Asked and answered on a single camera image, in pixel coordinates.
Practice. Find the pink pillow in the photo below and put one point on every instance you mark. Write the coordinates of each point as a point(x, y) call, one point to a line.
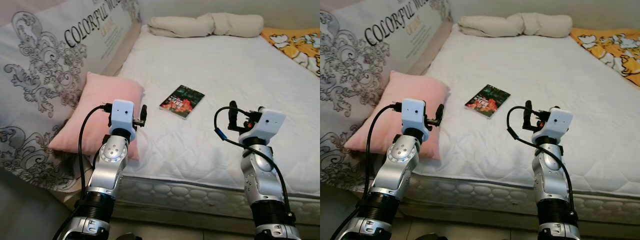
point(97, 115)
point(400, 112)

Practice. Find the dark green red book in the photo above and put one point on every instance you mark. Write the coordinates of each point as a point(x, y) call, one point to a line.
point(487, 100)
point(182, 101)

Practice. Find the orange cartoon print blanket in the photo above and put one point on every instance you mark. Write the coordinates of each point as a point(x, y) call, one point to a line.
point(295, 47)
point(612, 50)

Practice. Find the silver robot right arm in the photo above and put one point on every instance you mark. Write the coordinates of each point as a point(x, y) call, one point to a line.
point(552, 190)
point(265, 190)

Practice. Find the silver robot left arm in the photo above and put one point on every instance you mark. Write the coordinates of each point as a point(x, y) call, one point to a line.
point(390, 185)
point(102, 185)

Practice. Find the white quilted mattress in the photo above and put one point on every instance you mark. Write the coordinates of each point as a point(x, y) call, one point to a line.
point(545, 90)
point(235, 90)

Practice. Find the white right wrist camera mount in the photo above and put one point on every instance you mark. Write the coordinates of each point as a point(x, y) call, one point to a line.
point(265, 125)
point(555, 124)

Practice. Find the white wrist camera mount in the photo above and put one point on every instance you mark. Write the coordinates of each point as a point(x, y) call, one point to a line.
point(265, 125)
point(555, 124)
point(122, 117)
point(414, 117)

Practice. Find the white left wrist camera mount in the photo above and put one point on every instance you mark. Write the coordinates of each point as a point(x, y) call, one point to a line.
point(414, 117)
point(122, 117)

